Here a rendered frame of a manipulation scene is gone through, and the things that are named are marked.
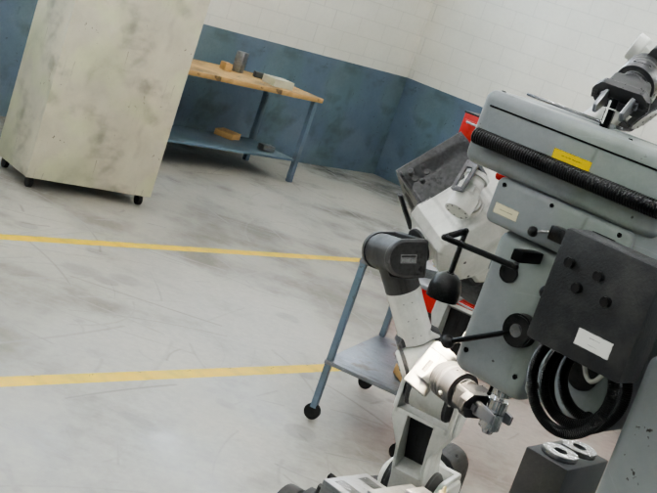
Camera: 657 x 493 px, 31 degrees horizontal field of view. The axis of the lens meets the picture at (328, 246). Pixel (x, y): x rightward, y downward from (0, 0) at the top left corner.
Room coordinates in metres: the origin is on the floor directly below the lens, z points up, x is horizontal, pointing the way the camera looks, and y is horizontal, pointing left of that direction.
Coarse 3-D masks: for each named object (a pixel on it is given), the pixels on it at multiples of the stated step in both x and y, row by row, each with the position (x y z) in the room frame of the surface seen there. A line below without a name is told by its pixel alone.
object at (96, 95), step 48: (48, 0) 8.26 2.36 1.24; (96, 0) 8.06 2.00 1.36; (144, 0) 8.29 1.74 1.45; (192, 0) 8.53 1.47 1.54; (48, 48) 8.11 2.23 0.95; (96, 48) 8.12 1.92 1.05; (144, 48) 8.36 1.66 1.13; (192, 48) 8.60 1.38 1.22; (48, 96) 7.97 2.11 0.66; (96, 96) 8.19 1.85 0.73; (144, 96) 8.43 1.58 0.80; (0, 144) 8.35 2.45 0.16; (48, 144) 8.03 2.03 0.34; (96, 144) 8.26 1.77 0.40; (144, 144) 8.50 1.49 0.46; (144, 192) 8.58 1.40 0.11
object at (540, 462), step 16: (528, 448) 2.76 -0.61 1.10; (544, 448) 2.76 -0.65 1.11; (560, 448) 2.79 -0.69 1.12; (576, 448) 2.84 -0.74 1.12; (528, 464) 2.75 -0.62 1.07; (544, 464) 2.73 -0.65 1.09; (560, 464) 2.72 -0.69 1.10; (576, 464) 2.76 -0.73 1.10; (592, 464) 2.80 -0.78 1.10; (528, 480) 2.74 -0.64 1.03; (544, 480) 2.72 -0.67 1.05; (560, 480) 2.70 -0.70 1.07; (576, 480) 2.75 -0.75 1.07; (592, 480) 2.83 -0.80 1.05
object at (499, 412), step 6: (486, 402) 2.50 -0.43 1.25; (492, 408) 2.48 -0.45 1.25; (498, 408) 2.48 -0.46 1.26; (504, 408) 2.48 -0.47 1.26; (498, 414) 2.48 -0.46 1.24; (504, 414) 2.49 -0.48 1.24; (480, 420) 2.49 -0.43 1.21; (498, 420) 2.48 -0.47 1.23; (480, 426) 2.49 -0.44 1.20; (486, 426) 2.48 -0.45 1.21; (492, 426) 2.48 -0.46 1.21; (498, 426) 2.48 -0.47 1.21
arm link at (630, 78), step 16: (640, 64) 2.59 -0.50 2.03; (608, 80) 2.55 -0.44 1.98; (624, 80) 2.56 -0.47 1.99; (640, 80) 2.56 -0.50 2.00; (656, 80) 2.58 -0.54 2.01; (592, 96) 2.57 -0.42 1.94; (608, 96) 2.55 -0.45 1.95; (624, 96) 2.53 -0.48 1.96; (640, 96) 2.51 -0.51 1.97; (640, 112) 2.52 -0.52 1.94
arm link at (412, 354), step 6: (426, 342) 2.93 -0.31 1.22; (432, 342) 2.93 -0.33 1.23; (408, 348) 2.92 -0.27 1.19; (414, 348) 2.92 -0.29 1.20; (420, 348) 2.91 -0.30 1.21; (426, 348) 2.91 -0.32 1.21; (408, 354) 2.90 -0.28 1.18; (414, 354) 2.90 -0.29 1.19; (420, 354) 2.90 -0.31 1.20; (408, 360) 2.90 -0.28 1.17; (414, 360) 2.90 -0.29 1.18; (408, 366) 2.89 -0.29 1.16; (414, 366) 2.84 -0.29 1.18
